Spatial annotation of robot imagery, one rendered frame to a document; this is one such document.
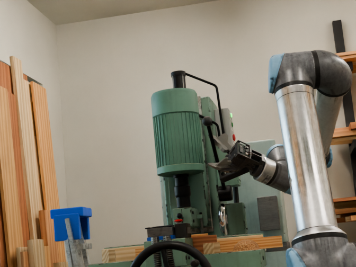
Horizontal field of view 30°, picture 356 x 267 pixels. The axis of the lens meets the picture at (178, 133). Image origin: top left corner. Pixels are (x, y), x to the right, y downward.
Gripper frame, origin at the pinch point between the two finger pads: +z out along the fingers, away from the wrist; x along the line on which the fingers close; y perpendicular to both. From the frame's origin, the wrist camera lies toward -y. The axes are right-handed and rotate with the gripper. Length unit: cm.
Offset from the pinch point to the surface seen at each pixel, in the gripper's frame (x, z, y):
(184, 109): -15.8, 9.9, 0.1
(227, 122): -37.4, -15.9, -13.2
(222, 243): 18.1, -19.7, -22.1
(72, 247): -18, 14, -100
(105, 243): -131, -40, -226
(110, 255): 26.8, 15.2, -39.2
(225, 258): 31.6, -16.2, -13.4
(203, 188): -4.3, -11.0, -21.6
